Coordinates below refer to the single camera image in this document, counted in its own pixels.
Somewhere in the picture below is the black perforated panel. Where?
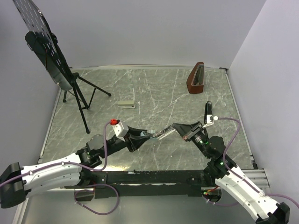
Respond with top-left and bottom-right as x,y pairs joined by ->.
13,0 -> 72,91

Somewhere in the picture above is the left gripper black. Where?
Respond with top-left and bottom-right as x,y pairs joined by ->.
100,125 -> 150,158

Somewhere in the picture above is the blue stapler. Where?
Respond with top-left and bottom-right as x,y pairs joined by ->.
140,125 -> 176,141

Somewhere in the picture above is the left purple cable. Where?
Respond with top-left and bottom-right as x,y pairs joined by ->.
0,121 -> 114,189

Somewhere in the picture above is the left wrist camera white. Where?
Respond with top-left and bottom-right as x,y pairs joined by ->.
110,119 -> 129,141

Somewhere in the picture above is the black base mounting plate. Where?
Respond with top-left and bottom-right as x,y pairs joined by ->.
64,169 -> 220,199

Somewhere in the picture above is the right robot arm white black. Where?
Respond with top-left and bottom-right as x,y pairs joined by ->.
172,122 -> 290,224

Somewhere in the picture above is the aluminium rail frame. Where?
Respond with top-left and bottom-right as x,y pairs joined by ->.
38,169 -> 270,192

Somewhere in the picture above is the black tripod stand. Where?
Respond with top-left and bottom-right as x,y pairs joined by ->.
63,72 -> 112,134

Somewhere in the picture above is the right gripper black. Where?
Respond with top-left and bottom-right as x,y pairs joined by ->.
173,121 -> 212,158

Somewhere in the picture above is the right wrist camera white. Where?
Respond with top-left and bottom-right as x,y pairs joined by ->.
203,114 -> 219,128

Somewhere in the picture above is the brown wooden metronome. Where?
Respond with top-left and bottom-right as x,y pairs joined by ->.
186,62 -> 205,94

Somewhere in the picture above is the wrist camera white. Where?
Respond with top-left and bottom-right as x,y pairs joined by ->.
203,114 -> 219,128
110,119 -> 129,141

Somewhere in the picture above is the beige stapler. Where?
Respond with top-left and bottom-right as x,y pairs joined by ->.
117,100 -> 135,109

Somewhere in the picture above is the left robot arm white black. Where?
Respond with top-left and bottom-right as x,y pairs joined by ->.
0,126 -> 153,209

